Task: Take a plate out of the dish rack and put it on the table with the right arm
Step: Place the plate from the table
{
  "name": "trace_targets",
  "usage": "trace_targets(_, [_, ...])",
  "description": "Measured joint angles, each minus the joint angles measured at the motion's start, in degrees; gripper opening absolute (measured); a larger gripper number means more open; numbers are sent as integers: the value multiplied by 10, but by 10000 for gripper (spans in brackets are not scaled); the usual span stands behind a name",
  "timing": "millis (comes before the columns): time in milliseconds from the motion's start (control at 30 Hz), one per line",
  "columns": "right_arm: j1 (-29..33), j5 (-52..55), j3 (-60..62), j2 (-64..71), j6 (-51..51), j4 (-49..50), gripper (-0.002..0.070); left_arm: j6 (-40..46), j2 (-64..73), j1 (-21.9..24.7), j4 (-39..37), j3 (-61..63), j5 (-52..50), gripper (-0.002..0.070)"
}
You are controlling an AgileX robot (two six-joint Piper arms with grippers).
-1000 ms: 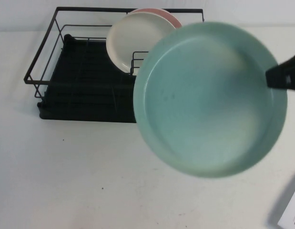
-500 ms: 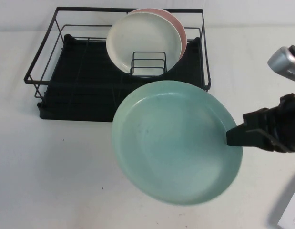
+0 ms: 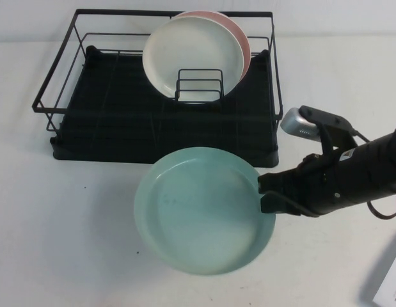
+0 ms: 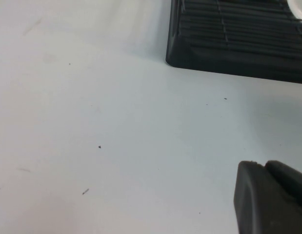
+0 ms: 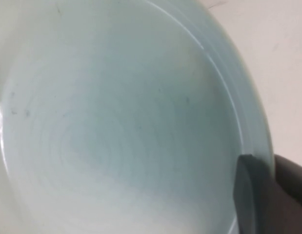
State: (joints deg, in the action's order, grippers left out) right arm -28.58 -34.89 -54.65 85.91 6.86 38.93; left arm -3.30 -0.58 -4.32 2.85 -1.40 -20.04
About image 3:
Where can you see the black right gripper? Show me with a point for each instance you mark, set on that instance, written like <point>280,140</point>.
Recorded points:
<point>316,185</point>

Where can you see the teal round plate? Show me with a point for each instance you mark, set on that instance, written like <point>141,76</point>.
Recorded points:
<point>197,211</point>

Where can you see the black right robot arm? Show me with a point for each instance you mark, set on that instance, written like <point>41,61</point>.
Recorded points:
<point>370,172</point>

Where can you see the pink round plate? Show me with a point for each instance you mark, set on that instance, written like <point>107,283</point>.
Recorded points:
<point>239,38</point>

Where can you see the cream round plate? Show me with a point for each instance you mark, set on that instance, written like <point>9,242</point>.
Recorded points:
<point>191,51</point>

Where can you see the black plastic drip tray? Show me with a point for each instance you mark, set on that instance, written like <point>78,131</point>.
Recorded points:
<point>121,144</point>

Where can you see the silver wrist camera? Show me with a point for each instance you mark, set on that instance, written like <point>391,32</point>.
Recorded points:
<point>297,126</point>

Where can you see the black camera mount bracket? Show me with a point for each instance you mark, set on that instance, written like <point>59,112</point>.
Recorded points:
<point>329,120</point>

